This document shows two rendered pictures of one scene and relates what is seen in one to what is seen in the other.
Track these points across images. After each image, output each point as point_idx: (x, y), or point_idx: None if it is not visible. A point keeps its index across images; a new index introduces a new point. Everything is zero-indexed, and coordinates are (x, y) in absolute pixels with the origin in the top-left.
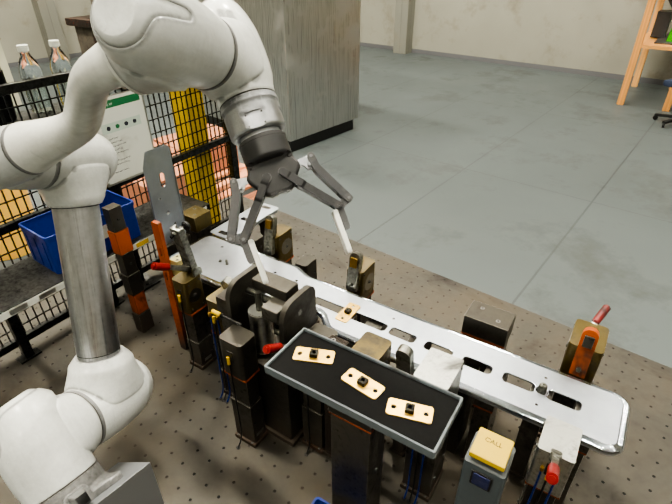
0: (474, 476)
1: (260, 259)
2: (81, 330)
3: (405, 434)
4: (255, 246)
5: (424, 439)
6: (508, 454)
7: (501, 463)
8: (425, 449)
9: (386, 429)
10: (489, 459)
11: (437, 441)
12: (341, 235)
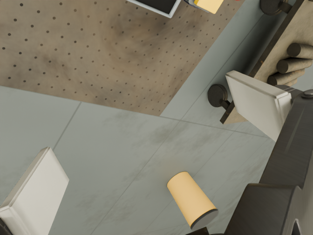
0: (187, 3)
1: (39, 183)
2: None
3: (148, 0)
4: (37, 221)
5: (164, 2)
6: (222, 0)
7: (214, 10)
8: (164, 15)
9: (132, 2)
10: (207, 9)
11: (174, 1)
12: (252, 121)
